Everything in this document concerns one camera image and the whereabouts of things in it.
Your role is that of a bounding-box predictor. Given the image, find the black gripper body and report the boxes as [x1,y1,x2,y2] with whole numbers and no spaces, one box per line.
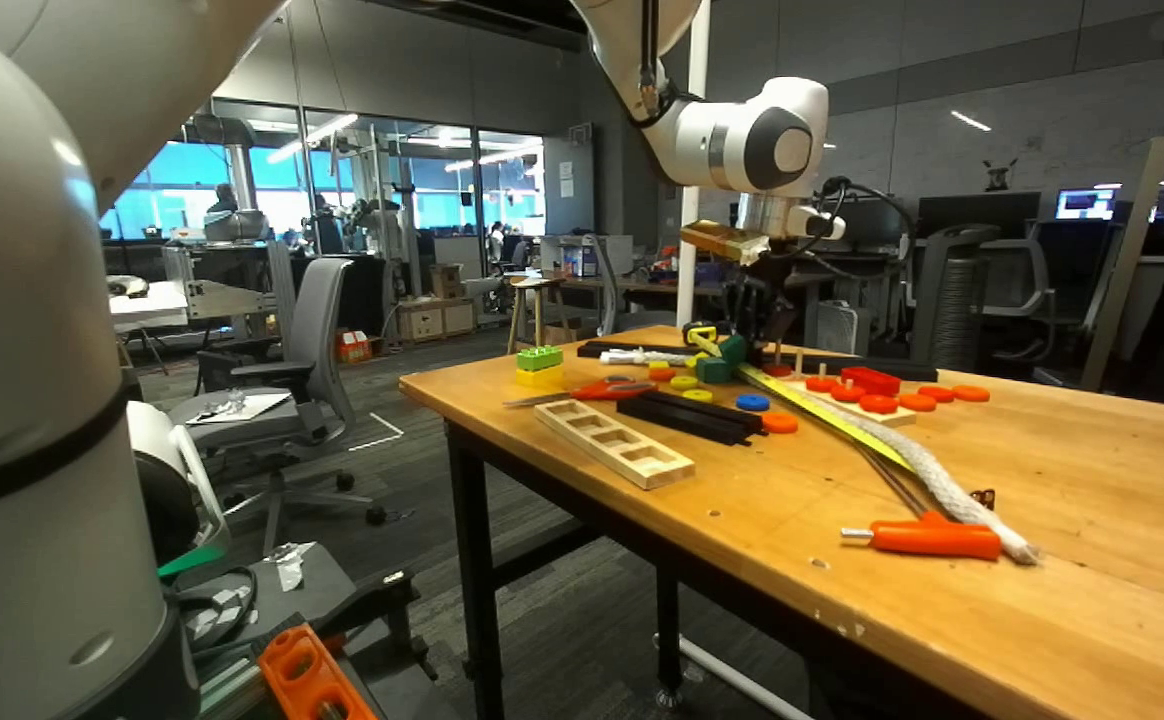
[731,232,813,304]

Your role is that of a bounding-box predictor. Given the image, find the teal green toy block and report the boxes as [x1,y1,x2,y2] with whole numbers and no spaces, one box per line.
[688,332,753,388]

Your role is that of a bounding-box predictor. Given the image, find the black rectangular bar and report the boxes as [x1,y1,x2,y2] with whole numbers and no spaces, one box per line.
[635,383,770,436]
[611,395,758,449]

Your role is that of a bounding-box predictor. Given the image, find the large red toy piece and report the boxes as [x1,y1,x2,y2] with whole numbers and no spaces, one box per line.
[838,363,905,399]

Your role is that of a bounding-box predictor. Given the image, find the orange toy pieces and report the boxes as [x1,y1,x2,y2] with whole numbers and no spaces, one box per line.
[791,380,930,432]

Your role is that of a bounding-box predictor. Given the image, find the wooden compartment tray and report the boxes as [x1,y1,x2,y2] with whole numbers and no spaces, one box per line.
[531,395,701,491]

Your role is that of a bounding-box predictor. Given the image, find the dark mesh office chair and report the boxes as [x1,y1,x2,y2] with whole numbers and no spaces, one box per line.
[905,221,1060,370]

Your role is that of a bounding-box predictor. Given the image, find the green lego brick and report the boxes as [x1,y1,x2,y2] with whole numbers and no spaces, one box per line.
[511,342,567,375]

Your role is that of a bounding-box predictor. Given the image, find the yellow lego brick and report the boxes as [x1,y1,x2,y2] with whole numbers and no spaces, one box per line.
[511,363,573,395]

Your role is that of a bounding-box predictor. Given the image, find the black computer monitor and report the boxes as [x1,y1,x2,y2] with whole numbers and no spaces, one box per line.
[912,186,1043,244]

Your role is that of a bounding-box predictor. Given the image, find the wooden stool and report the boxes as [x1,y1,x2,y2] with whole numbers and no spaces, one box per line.
[500,272,553,355]

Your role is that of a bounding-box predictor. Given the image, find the cardboard box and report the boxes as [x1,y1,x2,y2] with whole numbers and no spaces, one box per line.
[391,291,480,346]

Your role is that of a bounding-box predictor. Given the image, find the leaning wooden plank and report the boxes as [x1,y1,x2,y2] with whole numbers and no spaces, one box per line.
[1077,131,1164,395]

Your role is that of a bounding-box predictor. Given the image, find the wooden work table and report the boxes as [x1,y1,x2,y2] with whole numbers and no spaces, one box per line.
[442,408,877,720]

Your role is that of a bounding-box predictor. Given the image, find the grey office chair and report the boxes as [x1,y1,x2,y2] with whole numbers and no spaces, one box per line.
[190,251,391,553]

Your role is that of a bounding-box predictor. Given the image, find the seated person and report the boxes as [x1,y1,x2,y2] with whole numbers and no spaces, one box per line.
[201,184,273,247]

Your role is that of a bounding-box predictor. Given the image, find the orange plastic clamp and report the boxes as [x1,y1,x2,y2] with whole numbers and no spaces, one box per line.
[251,619,380,720]

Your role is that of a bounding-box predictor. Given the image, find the white plastic cover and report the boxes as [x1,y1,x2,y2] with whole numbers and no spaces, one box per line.
[121,395,237,568]

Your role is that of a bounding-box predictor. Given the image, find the grey office desk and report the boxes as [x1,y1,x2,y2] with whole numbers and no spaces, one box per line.
[104,268,282,340]

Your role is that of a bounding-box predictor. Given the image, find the black cable silver connector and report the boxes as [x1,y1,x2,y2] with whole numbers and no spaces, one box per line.
[791,174,925,257]

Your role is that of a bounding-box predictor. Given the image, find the long black rail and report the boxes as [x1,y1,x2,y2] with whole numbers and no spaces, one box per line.
[573,332,946,383]

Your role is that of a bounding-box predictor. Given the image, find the small drone wall figure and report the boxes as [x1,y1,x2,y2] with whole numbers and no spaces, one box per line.
[982,153,1024,194]

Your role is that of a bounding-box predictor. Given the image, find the orange handle screwdriver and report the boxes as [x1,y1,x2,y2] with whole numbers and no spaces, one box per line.
[838,517,1007,563]

